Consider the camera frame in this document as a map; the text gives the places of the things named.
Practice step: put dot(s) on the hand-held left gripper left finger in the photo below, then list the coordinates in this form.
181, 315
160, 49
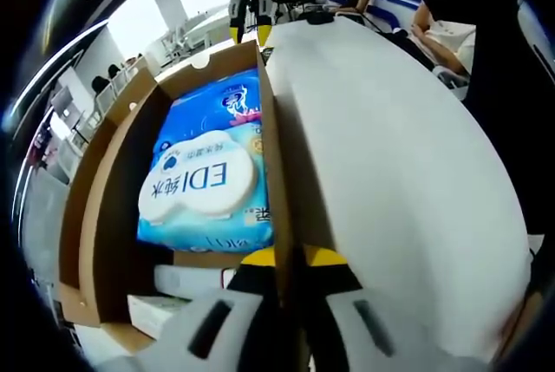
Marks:
186, 337

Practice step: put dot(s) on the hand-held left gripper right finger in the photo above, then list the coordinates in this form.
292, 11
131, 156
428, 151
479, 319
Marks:
381, 337

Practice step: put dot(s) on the white printed medicine box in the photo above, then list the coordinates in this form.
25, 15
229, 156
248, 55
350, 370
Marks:
152, 315

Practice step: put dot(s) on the blue soft wet wipes pack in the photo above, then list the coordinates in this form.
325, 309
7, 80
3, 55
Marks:
208, 151

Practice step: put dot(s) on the brown cardboard shoe box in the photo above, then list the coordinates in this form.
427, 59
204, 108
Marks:
121, 172

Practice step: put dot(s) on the black table device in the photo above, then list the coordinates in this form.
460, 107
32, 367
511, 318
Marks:
320, 20

